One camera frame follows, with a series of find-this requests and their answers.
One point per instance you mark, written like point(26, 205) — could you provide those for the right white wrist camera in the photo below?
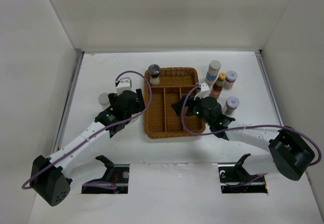
point(203, 90)

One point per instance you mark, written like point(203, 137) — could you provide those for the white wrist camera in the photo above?
point(123, 84)
point(203, 90)

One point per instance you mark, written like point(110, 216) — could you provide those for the yellow-cap red sauce bottle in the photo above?
point(218, 85)

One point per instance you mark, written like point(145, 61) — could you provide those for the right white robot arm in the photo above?
point(286, 152)

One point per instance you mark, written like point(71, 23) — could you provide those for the red-label spice jar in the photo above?
point(231, 105)
point(231, 77)

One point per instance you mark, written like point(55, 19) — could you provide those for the silver-lid salt shaker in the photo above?
point(104, 101)
point(212, 72)

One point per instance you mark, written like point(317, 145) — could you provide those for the far red-label spice jar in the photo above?
point(231, 77)

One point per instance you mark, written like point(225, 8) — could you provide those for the black-cap white spice jar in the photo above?
point(134, 118)

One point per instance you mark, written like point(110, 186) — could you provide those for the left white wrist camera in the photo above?
point(123, 84)

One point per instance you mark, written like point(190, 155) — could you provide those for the near red-label spice jar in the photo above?
point(231, 105)

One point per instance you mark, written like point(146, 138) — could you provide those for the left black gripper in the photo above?
point(138, 106)

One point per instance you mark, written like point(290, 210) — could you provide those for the left silver-lid salt shaker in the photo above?
point(104, 101)

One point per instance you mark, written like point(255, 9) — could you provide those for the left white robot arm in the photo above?
point(50, 176)

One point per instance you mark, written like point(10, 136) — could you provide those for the clear-lid white spice jar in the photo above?
point(154, 71)

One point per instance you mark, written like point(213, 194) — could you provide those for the right silver-lid salt shaker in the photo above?
point(212, 72)

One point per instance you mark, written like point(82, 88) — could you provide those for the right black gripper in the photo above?
point(191, 103)

